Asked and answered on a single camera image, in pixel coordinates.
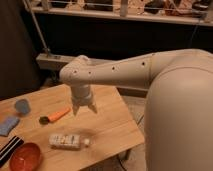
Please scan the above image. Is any blue round cup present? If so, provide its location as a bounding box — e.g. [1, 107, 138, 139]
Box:
[15, 99, 31, 115]

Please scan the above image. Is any white window ledge shelf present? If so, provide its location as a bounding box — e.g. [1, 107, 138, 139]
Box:
[22, 0, 213, 28]

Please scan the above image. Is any red bowl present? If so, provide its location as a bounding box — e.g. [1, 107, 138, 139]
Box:
[9, 143, 42, 171]

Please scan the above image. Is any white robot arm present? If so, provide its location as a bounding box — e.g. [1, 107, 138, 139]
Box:
[60, 49, 213, 171]

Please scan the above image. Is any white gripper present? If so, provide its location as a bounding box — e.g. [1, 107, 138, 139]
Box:
[71, 85, 97, 116]

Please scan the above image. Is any metal diagonal rod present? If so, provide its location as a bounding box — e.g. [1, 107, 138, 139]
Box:
[25, 0, 51, 56]

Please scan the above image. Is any clear plastic bottle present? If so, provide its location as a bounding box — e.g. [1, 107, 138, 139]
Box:
[49, 134, 90, 149]

